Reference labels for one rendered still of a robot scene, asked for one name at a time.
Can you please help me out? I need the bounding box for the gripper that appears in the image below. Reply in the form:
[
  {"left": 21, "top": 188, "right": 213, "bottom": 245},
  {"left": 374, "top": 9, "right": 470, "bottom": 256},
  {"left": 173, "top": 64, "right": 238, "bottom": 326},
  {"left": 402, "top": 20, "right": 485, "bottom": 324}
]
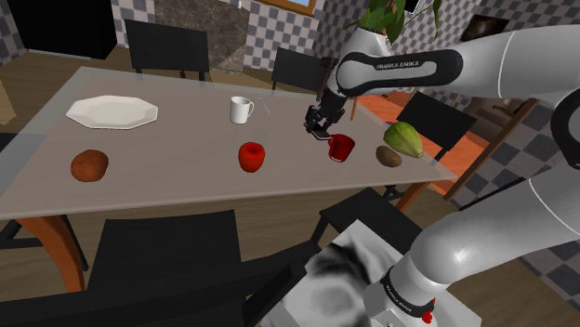
[{"left": 303, "top": 91, "right": 349, "bottom": 142}]

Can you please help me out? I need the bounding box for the red mug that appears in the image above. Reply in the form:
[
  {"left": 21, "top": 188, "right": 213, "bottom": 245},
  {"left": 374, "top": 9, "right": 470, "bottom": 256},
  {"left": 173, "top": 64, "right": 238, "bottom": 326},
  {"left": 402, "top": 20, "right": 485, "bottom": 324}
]
[{"left": 326, "top": 133, "right": 356, "bottom": 164}]

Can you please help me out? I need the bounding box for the red apple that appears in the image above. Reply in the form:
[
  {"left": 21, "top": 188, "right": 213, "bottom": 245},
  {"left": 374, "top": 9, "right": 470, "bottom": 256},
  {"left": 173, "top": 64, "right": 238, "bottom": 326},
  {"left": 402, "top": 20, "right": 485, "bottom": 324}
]
[{"left": 237, "top": 140, "right": 267, "bottom": 174}]

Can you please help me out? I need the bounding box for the brown kiwi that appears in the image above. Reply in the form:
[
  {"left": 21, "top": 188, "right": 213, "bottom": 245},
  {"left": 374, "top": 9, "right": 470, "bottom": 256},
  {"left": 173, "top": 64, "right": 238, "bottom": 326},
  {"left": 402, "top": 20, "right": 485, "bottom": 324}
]
[{"left": 375, "top": 144, "right": 403, "bottom": 169}]

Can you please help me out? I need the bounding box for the white mug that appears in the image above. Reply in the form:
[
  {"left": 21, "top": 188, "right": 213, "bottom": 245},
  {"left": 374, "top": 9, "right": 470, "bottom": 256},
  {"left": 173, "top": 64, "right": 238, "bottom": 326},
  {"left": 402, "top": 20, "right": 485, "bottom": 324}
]
[{"left": 229, "top": 96, "right": 256, "bottom": 125}]

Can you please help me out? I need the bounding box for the green oval fruit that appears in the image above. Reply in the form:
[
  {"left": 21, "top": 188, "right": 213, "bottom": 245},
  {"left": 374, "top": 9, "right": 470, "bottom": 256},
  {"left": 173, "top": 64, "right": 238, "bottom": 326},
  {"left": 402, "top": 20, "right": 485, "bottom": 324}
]
[{"left": 382, "top": 121, "right": 425, "bottom": 160}]

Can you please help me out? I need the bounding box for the green leafy plant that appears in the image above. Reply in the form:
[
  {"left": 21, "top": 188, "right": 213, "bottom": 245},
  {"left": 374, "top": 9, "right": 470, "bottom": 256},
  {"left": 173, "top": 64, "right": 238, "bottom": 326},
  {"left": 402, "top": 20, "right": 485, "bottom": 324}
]
[{"left": 343, "top": 0, "right": 443, "bottom": 45}]

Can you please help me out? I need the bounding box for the wooden framed window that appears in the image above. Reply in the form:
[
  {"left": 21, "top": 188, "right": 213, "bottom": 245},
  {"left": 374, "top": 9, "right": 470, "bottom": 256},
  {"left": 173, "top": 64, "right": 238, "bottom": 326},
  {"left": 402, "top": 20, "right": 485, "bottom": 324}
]
[{"left": 257, "top": 0, "right": 317, "bottom": 19}]

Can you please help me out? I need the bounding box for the dining table with wooden legs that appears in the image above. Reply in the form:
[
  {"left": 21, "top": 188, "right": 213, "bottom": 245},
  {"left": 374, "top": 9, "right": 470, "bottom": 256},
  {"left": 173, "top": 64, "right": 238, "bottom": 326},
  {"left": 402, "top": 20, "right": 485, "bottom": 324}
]
[{"left": 0, "top": 65, "right": 459, "bottom": 294}]

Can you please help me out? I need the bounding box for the patterned grey robot stand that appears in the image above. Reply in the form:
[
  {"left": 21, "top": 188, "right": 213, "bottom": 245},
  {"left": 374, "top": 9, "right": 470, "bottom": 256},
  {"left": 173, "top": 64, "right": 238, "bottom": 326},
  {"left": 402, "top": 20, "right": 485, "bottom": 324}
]
[{"left": 260, "top": 219, "right": 482, "bottom": 327}]

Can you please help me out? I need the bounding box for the white plate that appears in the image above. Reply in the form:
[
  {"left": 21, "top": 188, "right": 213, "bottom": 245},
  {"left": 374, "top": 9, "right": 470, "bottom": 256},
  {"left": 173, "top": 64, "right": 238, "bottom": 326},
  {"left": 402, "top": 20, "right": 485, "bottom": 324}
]
[{"left": 65, "top": 94, "right": 160, "bottom": 131}]

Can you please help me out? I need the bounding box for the round brown fruit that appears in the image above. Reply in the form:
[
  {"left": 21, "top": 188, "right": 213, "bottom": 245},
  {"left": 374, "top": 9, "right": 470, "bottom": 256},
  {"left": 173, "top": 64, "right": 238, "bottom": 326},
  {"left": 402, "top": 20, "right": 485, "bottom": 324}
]
[{"left": 70, "top": 149, "right": 111, "bottom": 184}]

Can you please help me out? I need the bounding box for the black cabinet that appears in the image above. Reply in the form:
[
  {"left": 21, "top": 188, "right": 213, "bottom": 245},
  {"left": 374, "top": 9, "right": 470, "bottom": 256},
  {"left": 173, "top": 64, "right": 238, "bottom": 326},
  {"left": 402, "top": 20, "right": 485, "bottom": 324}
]
[{"left": 6, "top": 0, "right": 118, "bottom": 61}]

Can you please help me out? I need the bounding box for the dark wall picture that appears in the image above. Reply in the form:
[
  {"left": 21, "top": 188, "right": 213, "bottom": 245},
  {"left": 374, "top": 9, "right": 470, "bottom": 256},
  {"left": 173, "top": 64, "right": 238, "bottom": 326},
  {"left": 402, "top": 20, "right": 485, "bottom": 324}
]
[{"left": 459, "top": 12, "right": 511, "bottom": 44}]

